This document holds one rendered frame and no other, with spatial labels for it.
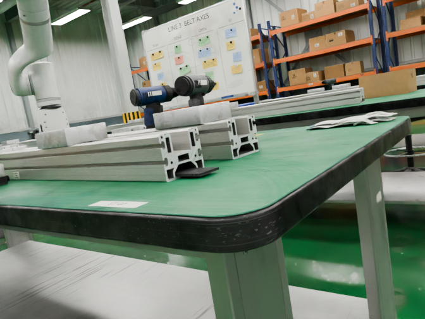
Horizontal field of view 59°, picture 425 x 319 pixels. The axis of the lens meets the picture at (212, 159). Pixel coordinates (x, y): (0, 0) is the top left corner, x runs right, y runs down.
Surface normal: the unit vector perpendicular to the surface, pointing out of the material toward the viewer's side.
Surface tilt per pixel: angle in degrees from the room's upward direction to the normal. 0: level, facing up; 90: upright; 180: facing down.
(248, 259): 90
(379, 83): 89
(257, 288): 90
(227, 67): 90
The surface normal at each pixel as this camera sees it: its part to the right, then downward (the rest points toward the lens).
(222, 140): -0.66, 0.21
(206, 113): 0.73, -0.03
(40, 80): 0.29, 0.07
